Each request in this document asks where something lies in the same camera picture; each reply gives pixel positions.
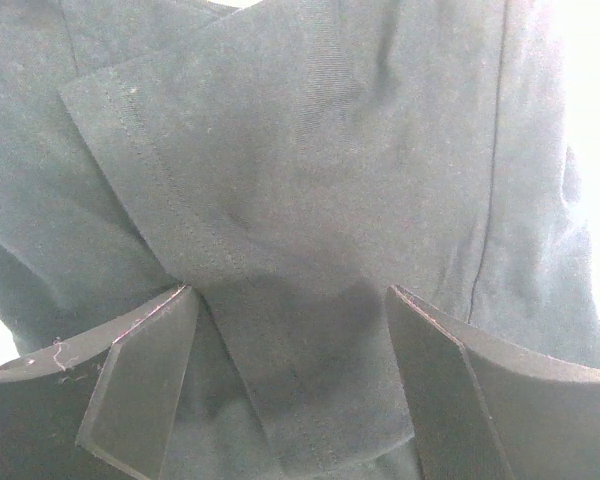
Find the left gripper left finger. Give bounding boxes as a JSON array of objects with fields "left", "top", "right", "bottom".
[{"left": 0, "top": 286, "right": 199, "bottom": 480}]

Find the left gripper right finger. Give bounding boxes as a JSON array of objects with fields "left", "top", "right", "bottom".
[{"left": 385, "top": 286, "right": 600, "bottom": 479}]

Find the floral table mat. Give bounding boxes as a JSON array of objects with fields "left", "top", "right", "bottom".
[{"left": 0, "top": 0, "right": 600, "bottom": 480}]

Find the black t shirt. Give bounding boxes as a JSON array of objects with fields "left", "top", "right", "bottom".
[{"left": 0, "top": 0, "right": 600, "bottom": 480}]

